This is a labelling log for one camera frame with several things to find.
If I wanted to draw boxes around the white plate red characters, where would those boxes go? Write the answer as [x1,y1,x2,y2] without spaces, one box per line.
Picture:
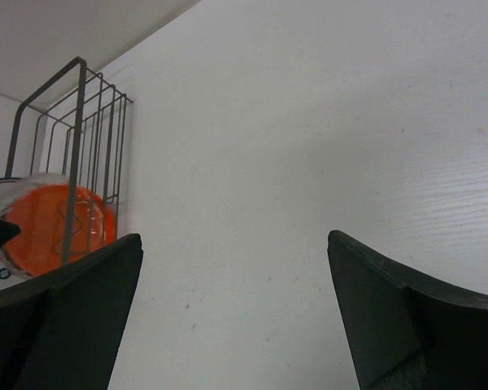
[0,176,32,294]

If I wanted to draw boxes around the grey wire dish rack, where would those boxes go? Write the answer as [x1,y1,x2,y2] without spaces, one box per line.
[4,57,133,266]

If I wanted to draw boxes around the orange plate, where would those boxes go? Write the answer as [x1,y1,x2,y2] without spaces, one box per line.
[0,184,117,279]

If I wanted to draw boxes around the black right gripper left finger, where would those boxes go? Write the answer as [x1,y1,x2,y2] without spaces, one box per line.
[0,234,142,389]

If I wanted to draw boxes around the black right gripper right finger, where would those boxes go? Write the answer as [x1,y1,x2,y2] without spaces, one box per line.
[328,230,488,389]

